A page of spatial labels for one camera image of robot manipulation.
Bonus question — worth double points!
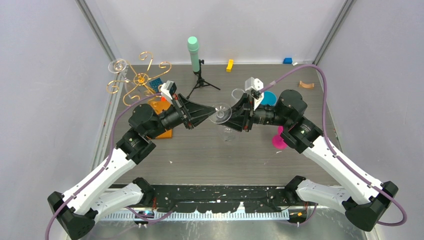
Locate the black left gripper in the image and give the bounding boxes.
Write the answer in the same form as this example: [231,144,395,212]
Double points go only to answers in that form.
[147,93,216,140]

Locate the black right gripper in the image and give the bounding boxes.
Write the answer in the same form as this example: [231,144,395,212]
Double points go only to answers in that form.
[216,93,290,133]

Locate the clear wine glass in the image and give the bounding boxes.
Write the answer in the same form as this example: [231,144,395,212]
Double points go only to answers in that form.
[106,58,138,94]
[209,102,238,146]
[230,88,245,105]

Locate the blue wine glass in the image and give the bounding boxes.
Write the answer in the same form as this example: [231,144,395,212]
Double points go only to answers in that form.
[260,91,278,106]

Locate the pink wine glass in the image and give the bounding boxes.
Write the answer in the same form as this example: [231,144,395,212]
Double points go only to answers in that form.
[271,126,288,150]

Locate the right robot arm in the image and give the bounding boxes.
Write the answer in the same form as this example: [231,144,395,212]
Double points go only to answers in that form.
[217,90,399,232]

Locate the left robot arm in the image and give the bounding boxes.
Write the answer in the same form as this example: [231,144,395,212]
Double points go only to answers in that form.
[44,94,216,240]

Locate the orange wooden rack base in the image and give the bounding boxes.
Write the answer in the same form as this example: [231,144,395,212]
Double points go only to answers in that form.
[146,100,174,140]

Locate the black mini tripod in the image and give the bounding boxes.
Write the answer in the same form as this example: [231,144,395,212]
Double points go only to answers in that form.
[186,59,221,99]

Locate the yellow toy block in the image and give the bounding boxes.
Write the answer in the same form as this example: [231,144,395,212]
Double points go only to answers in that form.
[226,59,234,73]

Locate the blue toy brick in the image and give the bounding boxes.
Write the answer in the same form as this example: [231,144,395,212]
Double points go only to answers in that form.
[149,77,164,93]

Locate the mint green microphone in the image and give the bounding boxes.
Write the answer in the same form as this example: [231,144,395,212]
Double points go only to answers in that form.
[187,36,201,73]

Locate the small blue block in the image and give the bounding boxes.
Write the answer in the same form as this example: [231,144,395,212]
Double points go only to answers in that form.
[282,57,293,65]

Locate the tan wooden arch block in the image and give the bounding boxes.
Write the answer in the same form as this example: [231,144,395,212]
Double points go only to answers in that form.
[298,81,315,89]

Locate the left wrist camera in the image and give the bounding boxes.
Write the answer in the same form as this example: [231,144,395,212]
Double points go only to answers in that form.
[159,80,177,105]

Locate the gold wire glass rack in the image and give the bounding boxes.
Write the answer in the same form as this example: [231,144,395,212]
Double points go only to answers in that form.
[121,51,172,106]

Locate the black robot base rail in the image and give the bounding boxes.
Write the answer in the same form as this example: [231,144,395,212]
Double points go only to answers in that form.
[74,184,332,229]

